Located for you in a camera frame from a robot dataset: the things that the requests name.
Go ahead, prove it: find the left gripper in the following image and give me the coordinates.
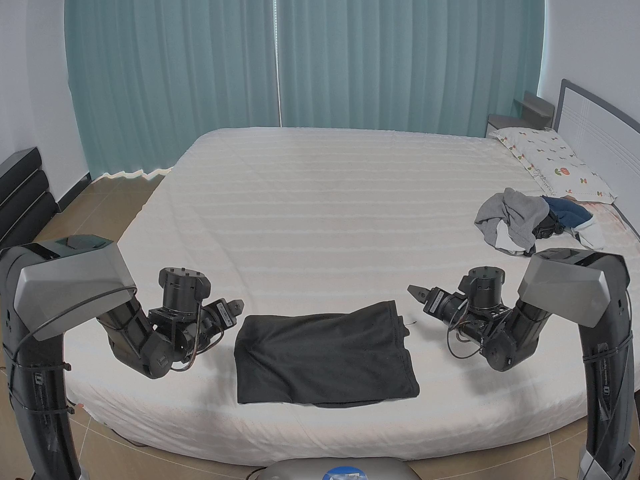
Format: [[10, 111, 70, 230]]
[[197, 298, 246, 344]]

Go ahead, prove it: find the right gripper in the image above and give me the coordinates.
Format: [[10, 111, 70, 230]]
[[407, 283, 469, 327]]

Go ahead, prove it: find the black T-shirt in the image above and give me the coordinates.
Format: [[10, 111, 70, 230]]
[[233, 299, 421, 409]]

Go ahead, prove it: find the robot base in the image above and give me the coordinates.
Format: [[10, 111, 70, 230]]
[[260, 458, 418, 480]]

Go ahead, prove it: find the pile of clothes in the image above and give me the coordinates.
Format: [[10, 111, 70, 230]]
[[474, 187, 598, 258]]

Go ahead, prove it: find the bed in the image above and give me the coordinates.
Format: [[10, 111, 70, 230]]
[[65, 79, 640, 469]]

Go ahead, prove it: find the grey bedside table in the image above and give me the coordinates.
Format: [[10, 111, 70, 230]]
[[486, 91, 556, 131]]

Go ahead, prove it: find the white printed pillow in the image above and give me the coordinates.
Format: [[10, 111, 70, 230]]
[[489, 127, 618, 205]]

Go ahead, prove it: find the black chest of drawers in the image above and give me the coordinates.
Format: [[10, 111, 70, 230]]
[[0, 146, 63, 254]]

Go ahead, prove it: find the blue-green curtain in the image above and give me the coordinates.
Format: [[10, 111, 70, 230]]
[[64, 0, 283, 181], [274, 0, 546, 139]]

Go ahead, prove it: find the black cable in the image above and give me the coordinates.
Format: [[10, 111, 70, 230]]
[[446, 325, 489, 360], [2, 288, 138, 404]]

